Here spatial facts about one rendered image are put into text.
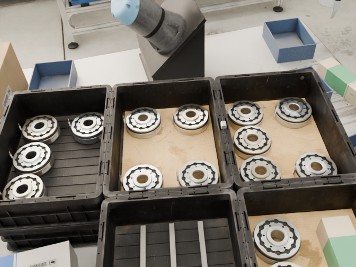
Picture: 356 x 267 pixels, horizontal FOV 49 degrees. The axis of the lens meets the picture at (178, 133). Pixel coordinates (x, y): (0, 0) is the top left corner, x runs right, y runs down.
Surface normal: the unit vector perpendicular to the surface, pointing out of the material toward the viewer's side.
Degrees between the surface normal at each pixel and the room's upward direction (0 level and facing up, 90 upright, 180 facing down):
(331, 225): 0
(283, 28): 90
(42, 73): 90
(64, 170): 0
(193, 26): 44
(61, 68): 90
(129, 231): 0
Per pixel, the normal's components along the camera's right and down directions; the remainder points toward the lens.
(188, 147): -0.05, -0.69
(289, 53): 0.15, 0.72
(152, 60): -0.70, -0.33
